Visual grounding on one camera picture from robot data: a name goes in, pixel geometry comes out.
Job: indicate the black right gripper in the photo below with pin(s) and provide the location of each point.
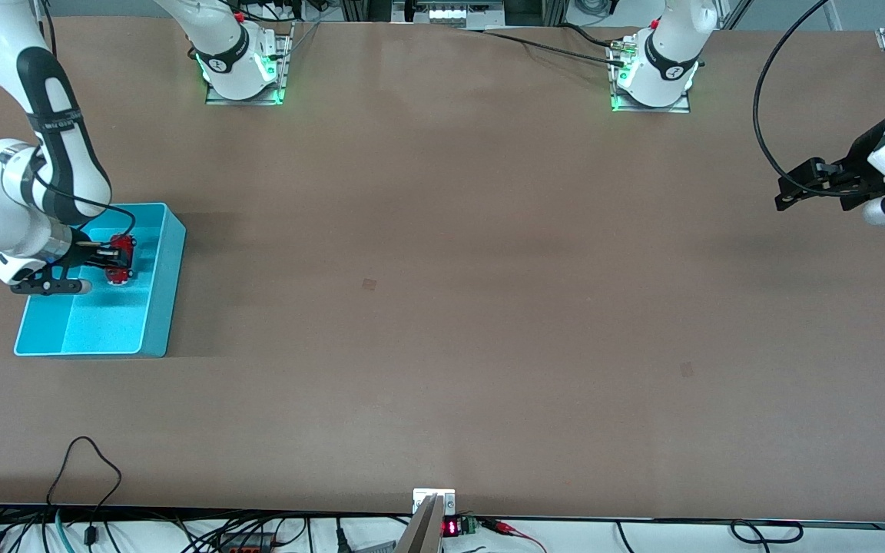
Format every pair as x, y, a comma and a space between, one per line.
86, 254

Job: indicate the white metal bracket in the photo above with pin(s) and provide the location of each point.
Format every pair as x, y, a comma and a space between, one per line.
421, 499

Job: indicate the grey metal bar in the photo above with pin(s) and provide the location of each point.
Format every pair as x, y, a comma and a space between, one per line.
423, 534

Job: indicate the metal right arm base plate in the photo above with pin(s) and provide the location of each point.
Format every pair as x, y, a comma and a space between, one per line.
220, 101

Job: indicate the red LED display module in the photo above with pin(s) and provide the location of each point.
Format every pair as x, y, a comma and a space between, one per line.
451, 528

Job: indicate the blue plastic storage box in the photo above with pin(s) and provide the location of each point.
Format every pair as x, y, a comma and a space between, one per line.
120, 322

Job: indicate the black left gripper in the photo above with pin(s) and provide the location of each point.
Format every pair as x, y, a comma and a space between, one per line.
864, 159

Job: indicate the black power plug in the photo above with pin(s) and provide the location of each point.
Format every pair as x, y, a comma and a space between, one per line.
341, 538

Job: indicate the red clip lead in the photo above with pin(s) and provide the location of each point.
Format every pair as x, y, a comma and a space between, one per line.
505, 528

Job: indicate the orange connector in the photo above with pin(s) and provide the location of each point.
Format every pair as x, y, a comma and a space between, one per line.
246, 541

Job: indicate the red beetle toy car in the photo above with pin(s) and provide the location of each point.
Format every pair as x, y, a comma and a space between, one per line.
126, 238

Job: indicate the grey control unit with lights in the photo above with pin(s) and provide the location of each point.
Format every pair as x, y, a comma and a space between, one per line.
450, 14

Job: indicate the green terminal block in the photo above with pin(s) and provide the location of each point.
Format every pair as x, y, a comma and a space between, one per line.
470, 525

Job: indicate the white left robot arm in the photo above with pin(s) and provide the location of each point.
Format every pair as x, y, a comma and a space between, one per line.
665, 54

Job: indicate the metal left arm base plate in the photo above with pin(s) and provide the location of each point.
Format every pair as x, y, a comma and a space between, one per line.
681, 108

